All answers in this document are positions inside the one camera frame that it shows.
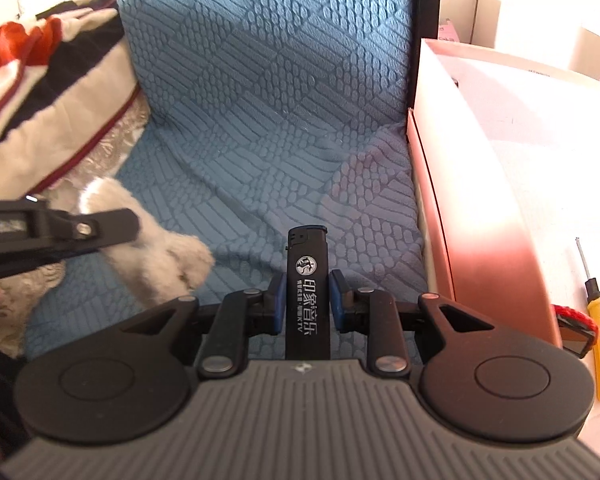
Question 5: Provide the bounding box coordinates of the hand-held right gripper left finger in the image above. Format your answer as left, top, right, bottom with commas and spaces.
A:
117, 272, 288, 381

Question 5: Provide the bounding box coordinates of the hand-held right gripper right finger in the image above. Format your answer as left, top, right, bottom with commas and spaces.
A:
328, 269, 496, 378

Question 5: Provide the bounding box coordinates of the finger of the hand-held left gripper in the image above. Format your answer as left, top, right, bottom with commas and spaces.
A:
0, 195, 141, 281

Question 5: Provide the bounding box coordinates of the black lighter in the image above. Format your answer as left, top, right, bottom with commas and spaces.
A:
286, 225, 333, 361

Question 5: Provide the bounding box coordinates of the pink box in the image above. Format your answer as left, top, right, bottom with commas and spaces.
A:
405, 37, 600, 480

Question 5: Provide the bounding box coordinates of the white plush toy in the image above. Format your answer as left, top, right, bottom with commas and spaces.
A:
77, 175, 216, 306

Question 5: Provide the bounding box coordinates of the striped blanket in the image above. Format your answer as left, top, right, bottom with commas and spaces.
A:
0, 5, 141, 196

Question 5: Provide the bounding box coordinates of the blue textured sofa cover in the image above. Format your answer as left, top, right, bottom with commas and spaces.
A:
25, 0, 426, 361

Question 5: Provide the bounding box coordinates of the pink packet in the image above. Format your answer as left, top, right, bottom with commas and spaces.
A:
439, 17, 462, 45

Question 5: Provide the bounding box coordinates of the white cardboard box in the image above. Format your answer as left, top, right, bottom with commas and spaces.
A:
440, 0, 600, 92

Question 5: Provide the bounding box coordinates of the black sofa frame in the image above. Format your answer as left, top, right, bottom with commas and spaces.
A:
405, 0, 442, 111

